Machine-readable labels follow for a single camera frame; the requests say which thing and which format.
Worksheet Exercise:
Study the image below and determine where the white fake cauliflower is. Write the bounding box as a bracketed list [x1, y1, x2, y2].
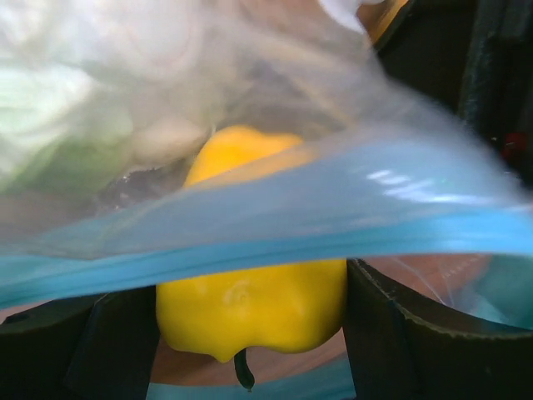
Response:
[1, 62, 132, 176]

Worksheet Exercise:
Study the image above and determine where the green fake vegetable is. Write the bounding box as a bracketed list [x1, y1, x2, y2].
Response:
[29, 137, 129, 197]

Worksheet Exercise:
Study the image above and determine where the yellow fake bell pepper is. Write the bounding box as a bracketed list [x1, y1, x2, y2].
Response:
[154, 124, 349, 363]

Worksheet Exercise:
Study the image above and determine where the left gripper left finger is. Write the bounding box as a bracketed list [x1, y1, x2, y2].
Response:
[1, 287, 160, 399]

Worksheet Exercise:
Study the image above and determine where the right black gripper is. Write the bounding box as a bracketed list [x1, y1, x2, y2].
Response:
[372, 1, 532, 171]

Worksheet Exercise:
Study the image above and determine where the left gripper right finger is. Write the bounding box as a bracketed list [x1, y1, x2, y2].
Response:
[343, 259, 532, 399]

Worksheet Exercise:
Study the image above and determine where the clear zip top bag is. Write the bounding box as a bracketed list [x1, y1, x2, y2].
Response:
[0, 0, 533, 400]

